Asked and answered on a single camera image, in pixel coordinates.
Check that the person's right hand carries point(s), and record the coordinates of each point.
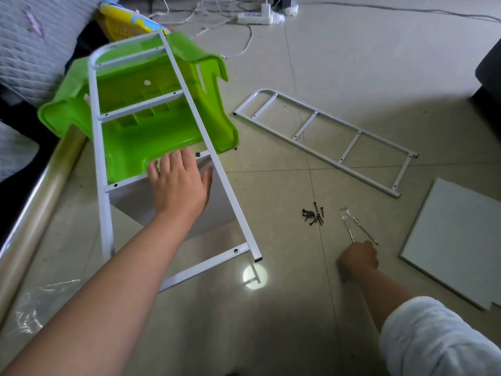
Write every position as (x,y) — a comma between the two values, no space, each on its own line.
(358,260)

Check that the person's left hand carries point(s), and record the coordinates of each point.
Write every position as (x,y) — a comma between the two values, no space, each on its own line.
(180,188)

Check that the white wooden board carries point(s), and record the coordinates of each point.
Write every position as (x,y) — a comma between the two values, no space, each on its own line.
(458,239)
(223,219)

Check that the white metal frame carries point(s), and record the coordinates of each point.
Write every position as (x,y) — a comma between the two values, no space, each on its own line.
(100,137)
(329,125)

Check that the clear plastic screw bag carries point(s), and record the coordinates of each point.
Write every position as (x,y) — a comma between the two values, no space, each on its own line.
(43,305)

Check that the person's left forearm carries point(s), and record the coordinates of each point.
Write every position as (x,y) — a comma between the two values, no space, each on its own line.
(94,309)

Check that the person's white shirt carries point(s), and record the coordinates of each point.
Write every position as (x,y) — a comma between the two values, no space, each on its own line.
(438,340)

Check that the green plastic stool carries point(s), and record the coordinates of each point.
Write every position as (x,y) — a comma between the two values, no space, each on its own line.
(156,129)

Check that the pile of black screws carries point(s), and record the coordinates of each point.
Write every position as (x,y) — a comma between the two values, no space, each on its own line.
(313,213)

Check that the yellow plastic basket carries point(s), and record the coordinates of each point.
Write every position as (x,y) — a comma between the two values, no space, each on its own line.
(129,19)

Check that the long white power strip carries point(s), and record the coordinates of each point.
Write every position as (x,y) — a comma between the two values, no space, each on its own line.
(257,18)

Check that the grey textured furniture cover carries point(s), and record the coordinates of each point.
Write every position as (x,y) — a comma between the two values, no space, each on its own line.
(39,51)

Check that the white power strip with plugs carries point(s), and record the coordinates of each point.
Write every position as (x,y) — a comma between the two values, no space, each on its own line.
(286,5)

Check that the grey sofa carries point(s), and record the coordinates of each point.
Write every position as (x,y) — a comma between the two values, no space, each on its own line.
(489,82)

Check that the chrome metal base rail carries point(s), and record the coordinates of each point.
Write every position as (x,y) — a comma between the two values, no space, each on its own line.
(35,215)

